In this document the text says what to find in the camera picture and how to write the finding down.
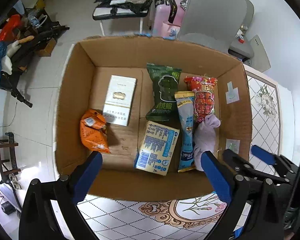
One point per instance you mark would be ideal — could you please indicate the red plastic bag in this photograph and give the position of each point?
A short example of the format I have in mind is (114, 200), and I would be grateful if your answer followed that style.
(5, 30)

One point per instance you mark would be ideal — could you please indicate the white padded chair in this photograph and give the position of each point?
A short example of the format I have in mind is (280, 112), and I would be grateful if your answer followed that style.
(120, 11)

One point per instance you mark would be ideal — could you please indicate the white cigarette pack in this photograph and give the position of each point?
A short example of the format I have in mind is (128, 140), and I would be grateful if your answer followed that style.
(120, 100)

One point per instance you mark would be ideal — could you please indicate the pink paper bag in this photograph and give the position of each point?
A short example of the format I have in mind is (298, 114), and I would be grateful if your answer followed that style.
(170, 31)

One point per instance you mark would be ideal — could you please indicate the light purple cloth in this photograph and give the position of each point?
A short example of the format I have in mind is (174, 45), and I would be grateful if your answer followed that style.
(206, 137)

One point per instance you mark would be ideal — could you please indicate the white tissue box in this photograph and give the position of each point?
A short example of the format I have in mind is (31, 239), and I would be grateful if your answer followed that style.
(242, 28)

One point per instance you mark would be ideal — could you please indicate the small red white box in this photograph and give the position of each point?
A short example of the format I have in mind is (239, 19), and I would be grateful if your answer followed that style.
(241, 38)

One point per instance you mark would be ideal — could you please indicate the white board panel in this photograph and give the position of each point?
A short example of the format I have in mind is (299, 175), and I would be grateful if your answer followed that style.
(260, 52)

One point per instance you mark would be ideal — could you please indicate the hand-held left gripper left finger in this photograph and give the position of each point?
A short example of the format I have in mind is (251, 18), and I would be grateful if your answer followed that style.
(87, 177)

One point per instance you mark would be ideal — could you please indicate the large grey chair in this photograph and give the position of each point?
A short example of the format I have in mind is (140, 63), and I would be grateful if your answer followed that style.
(212, 12)

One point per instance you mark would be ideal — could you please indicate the slim blue stick packet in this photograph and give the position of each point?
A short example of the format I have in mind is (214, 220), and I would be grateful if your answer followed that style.
(186, 130)

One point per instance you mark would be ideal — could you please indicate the small brown cardboard box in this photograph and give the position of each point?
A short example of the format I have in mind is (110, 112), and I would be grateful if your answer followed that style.
(47, 48)

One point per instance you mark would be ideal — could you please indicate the green wet wipe packet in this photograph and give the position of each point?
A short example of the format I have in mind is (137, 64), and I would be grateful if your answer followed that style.
(163, 92)

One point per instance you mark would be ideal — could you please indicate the red patterned snack packet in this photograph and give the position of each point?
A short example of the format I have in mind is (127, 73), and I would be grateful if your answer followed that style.
(203, 97)

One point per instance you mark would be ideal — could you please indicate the white blue tissue pack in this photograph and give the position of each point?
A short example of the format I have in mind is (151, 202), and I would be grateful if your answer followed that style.
(156, 147)

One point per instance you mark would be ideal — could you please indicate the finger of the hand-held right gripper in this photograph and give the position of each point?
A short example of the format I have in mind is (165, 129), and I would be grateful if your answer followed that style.
(262, 153)
(242, 163)

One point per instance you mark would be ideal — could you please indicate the pink suitcase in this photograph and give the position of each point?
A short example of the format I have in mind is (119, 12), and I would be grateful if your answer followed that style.
(160, 15)

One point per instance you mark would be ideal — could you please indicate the black folding rack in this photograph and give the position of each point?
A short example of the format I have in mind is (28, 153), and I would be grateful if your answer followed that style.
(40, 38)

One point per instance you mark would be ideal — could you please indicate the orange snack packet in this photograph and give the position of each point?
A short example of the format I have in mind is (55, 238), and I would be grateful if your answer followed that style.
(93, 132)

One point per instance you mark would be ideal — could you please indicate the dark wooden chair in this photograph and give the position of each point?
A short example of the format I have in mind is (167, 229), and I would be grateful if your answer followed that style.
(10, 155)

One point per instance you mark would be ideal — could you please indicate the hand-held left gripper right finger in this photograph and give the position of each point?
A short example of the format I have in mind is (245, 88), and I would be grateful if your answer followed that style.
(216, 177)

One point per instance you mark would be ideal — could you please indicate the small grey chair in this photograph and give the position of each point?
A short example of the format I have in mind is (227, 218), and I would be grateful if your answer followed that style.
(242, 48)

